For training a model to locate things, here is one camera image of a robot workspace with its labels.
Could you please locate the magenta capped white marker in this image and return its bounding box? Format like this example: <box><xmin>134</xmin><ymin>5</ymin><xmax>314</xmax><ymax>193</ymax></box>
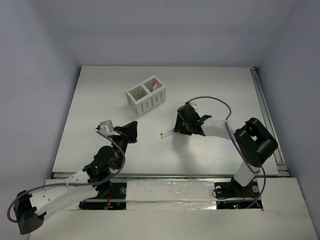
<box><xmin>152</xmin><ymin>78</ymin><xmax>157</xmax><ymax>90</ymax></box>

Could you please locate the yellow capped white marker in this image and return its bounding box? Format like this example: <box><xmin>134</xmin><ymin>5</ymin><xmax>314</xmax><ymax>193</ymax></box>
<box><xmin>160</xmin><ymin>132</ymin><xmax>174</xmax><ymax>139</ymax></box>

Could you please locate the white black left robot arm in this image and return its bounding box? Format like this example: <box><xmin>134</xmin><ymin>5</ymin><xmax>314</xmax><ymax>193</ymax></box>
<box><xmin>12</xmin><ymin>120</ymin><xmax>138</xmax><ymax>235</ymax></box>

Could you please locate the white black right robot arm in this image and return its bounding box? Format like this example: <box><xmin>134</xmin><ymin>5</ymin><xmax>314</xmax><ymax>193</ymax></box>
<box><xmin>173</xmin><ymin>103</ymin><xmax>278</xmax><ymax>200</ymax></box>

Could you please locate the white slotted stationery organizer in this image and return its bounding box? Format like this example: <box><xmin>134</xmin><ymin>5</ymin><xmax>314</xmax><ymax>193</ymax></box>
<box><xmin>125</xmin><ymin>75</ymin><xmax>167</xmax><ymax>117</ymax></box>

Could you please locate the pink capped white marker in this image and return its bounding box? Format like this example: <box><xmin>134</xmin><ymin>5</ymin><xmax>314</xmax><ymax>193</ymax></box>
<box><xmin>160</xmin><ymin>128</ymin><xmax>174</xmax><ymax>137</ymax></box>

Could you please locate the white foam front board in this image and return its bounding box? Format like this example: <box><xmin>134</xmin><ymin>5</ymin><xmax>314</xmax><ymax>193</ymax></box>
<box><xmin>30</xmin><ymin>177</ymin><xmax>317</xmax><ymax>240</ymax></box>

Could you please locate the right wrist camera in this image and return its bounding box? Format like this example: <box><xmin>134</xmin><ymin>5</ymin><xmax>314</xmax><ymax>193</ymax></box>
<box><xmin>186</xmin><ymin>101</ymin><xmax>199</xmax><ymax>112</ymax></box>

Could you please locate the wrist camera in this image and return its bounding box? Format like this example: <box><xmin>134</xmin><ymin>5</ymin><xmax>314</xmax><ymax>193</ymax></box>
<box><xmin>95</xmin><ymin>120</ymin><xmax>115</xmax><ymax>136</ymax></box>
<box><xmin>186</xmin><ymin>101</ymin><xmax>199</xmax><ymax>112</ymax></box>

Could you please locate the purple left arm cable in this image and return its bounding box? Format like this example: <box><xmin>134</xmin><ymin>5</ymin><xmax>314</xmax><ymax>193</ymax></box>
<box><xmin>6</xmin><ymin>131</ymin><xmax>126</xmax><ymax>223</ymax></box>

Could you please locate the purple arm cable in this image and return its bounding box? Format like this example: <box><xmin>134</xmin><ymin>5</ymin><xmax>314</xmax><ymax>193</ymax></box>
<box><xmin>186</xmin><ymin>96</ymin><xmax>267</xmax><ymax>208</ymax></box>
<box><xmin>6</xmin><ymin>131</ymin><xmax>126</xmax><ymax>223</ymax></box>

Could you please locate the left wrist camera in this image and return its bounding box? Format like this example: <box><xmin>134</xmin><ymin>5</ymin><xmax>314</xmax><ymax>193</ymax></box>
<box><xmin>95</xmin><ymin>120</ymin><xmax>115</xmax><ymax>136</ymax></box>

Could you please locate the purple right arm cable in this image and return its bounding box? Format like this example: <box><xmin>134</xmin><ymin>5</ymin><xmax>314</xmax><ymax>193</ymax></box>
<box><xmin>186</xmin><ymin>96</ymin><xmax>267</xmax><ymax>208</ymax></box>

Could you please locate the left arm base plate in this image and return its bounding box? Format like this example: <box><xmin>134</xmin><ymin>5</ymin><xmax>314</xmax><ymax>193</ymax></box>
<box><xmin>78</xmin><ymin>182</ymin><xmax>127</xmax><ymax>211</ymax></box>

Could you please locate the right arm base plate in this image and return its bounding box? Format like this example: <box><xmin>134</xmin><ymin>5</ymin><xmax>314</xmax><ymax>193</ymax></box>
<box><xmin>212</xmin><ymin>181</ymin><xmax>260</xmax><ymax>200</ymax></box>

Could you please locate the aluminium side rail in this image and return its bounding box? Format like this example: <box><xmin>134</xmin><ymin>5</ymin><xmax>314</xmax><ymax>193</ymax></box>
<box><xmin>250</xmin><ymin>67</ymin><xmax>290</xmax><ymax>178</ymax></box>

